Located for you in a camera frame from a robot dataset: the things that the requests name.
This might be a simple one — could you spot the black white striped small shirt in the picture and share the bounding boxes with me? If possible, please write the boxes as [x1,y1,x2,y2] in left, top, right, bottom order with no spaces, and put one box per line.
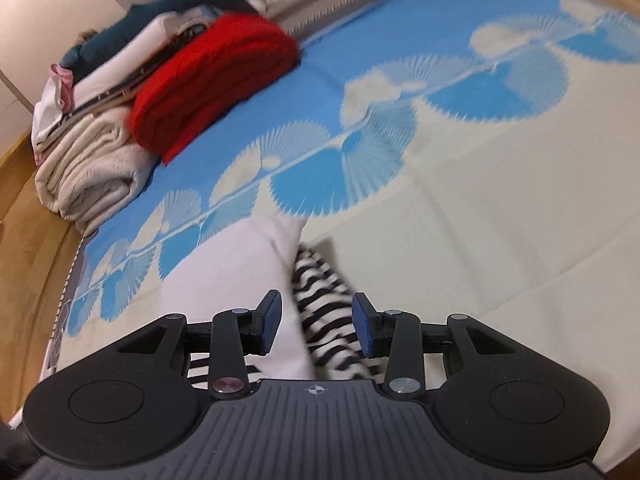
[159,215,386,393]

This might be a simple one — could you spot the wooden bed frame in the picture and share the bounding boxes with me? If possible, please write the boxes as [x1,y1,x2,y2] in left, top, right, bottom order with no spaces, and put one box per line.
[0,132,83,426]

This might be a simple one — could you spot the beige folded blanket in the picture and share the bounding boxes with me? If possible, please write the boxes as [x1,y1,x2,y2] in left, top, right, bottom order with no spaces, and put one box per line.
[34,106,161,233]

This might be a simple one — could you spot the pink white folded garment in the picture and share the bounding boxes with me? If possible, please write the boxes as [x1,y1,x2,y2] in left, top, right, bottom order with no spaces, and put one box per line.
[32,62,77,163]

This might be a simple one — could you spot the blue white printed bedsheet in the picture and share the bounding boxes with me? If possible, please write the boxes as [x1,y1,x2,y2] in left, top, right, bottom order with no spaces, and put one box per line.
[45,0,640,480]

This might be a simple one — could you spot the red folded sweater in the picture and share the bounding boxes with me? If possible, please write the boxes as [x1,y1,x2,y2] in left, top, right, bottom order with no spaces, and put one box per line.
[129,14,302,166]

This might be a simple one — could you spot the dark teal folded garment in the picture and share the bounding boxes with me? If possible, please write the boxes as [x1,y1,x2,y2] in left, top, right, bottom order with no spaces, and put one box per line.
[59,0,256,83]

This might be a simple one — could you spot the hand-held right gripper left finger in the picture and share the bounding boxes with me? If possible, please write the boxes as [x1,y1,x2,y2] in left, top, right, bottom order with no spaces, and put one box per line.
[117,289,284,402]

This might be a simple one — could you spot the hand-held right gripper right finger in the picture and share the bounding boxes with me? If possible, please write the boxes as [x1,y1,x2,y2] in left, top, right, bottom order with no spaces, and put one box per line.
[351,291,522,402]

